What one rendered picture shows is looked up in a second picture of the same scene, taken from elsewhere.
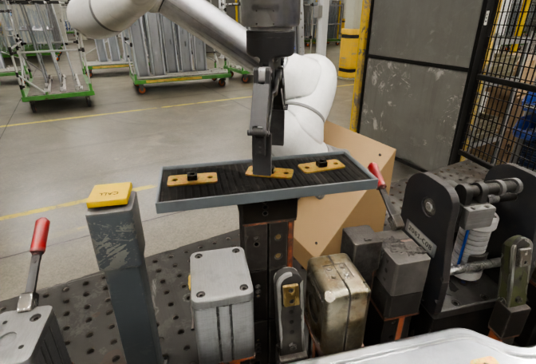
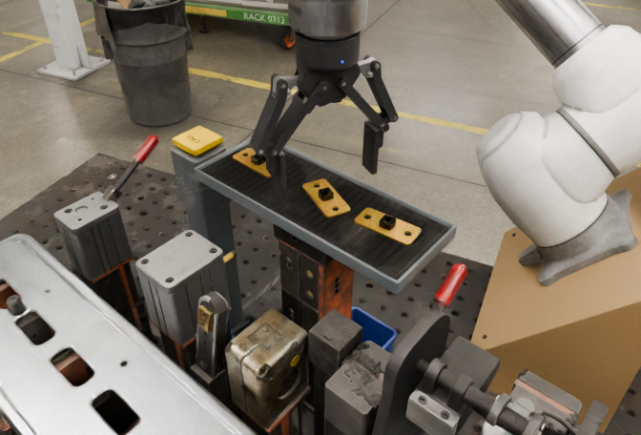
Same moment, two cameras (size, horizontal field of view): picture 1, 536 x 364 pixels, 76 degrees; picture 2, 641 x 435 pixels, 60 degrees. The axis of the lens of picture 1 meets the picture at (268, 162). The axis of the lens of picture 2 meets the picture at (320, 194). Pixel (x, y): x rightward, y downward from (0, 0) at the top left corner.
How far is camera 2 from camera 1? 0.56 m
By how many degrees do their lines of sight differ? 47
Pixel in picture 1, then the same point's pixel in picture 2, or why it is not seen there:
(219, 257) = (196, 246)
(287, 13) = (312, 21)
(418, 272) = (350, 417)
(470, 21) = not seen: outside the picture
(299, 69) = (599, 62)
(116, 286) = (192, 222)
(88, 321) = (239, 244)
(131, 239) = (196, 189)
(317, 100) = (607, 128)
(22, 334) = (89, 212)
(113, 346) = not seen: hidden behind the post
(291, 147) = (507, 182)
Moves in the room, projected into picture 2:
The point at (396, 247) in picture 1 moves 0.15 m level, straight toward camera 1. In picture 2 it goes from (358, 373) to (227, 397)
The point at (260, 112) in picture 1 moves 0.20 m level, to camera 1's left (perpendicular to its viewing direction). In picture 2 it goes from (261, 128) to (187, 72)
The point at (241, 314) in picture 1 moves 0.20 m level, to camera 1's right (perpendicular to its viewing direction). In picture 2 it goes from (164, 300) to (239, 409)
